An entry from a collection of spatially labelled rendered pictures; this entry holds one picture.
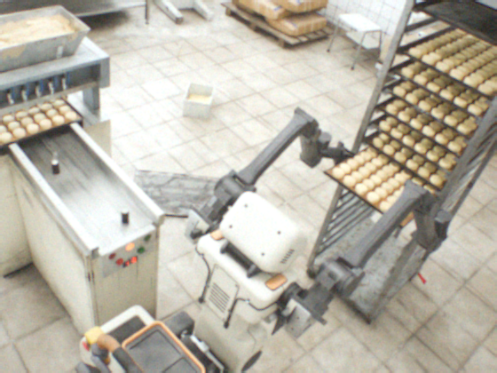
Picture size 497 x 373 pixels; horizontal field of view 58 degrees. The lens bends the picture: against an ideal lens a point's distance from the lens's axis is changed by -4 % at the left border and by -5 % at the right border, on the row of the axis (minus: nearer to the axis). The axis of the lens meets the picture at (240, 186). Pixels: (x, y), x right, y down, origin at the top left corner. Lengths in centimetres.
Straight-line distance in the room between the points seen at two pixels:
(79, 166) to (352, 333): 170
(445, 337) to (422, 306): 22
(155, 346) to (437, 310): 203
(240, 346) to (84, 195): 88
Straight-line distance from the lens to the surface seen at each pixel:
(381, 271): 291
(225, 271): 133
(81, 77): 231
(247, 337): 160
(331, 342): 269
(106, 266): 183
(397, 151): 223
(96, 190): 201
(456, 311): 318
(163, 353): 147
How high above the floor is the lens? 221
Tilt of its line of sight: 41 degrees down
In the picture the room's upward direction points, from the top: 12 degrees clockwise
